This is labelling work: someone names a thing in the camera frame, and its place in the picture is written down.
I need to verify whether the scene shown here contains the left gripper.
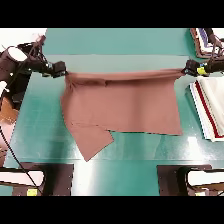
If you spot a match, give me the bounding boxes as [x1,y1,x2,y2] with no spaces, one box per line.
[50,60,68,79]

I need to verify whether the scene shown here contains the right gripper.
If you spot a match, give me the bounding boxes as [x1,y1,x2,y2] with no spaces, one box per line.
[182,59,210,78]

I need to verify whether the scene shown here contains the brown T-shirt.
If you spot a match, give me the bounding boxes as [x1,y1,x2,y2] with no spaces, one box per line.
[59,68,186,163]

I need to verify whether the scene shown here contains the white garment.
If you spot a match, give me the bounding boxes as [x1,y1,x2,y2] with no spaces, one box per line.
[189,82,224,143]
[195,27,214,54]
[198,77,224,135]

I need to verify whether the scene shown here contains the black cable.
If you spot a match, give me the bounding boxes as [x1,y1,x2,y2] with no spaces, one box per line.
[0,123,45,197]

